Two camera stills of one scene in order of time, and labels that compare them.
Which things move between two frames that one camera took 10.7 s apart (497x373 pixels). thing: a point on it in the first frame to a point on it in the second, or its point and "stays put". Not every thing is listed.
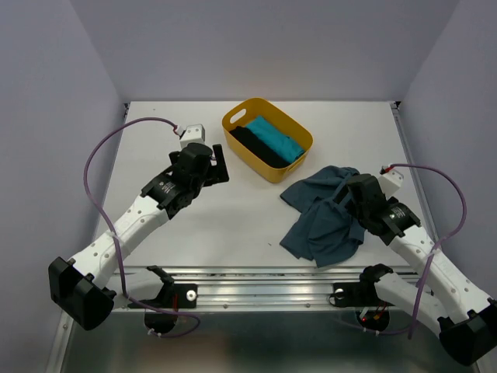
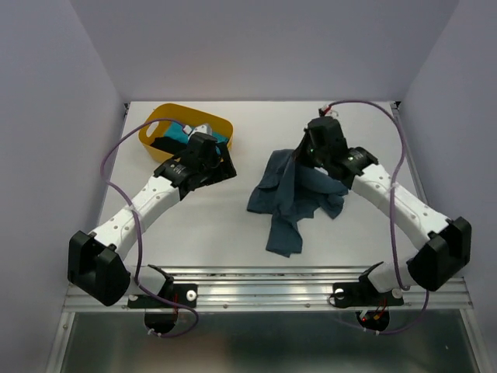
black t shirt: (264, 150) to (170, 144)
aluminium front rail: (260, 287) stays put
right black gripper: (341, 194) to (299, 153)
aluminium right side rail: (406, 138) stays put
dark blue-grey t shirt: (325, 231) to (291, 193)
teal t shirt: (291, 149) to (175, 130)
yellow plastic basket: (241, 113) to (188, 116)
